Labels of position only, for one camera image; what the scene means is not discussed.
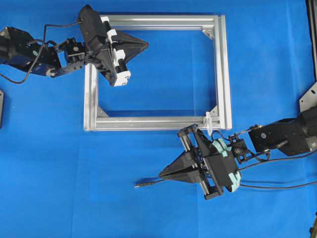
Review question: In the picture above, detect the white zip tie loop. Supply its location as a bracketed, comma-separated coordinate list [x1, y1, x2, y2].
[203, 112, 213, 136]

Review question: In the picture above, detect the black USB cable wire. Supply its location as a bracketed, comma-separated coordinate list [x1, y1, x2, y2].
[134, 178, 317, 190]

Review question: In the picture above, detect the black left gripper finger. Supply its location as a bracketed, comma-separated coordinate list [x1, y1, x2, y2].
[123, 44, 149, 64]
[117, 31, 149, 50]

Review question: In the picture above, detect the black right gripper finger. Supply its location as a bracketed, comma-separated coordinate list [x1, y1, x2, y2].
[158, 150, 197, 178]
[162, 167, 205, 183]

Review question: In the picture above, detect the silver aluminium extrusion frame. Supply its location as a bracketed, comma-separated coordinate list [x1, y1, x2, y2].
[84, 13, 232, 131]

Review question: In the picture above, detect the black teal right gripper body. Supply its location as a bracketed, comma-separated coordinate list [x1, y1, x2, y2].
[177, 124, 242, 200]

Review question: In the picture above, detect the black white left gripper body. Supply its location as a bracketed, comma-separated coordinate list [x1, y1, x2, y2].
[85, 17, 131, 87]

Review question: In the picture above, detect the black metal plate left edge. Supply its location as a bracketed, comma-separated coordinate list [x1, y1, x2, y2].
[0, 90, 4, 128]

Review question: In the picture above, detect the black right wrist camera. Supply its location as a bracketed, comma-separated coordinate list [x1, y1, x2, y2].
[205, 151, 238, 192]

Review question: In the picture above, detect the silver corner bracket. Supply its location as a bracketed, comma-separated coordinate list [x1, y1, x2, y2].
[209, 105, 219, 118]
[96, 106, 108, 118]
[202, 27, 215, 40]

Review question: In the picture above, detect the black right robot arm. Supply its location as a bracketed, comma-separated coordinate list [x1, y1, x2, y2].
[159, 107, 317, 200]

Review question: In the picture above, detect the black metal stand right edge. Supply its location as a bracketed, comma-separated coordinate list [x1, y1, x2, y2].
[298, 0, 317, 117]

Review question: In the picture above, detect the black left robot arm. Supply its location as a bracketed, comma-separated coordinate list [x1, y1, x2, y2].
[0, 18, 149, 87]

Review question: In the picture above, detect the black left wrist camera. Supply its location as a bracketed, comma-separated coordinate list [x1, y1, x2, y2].
[78, 4, 107, 53]

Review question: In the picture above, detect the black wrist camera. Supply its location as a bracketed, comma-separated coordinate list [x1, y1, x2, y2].
[205, 151, 238, 192]
[78, 4, 107, 53]

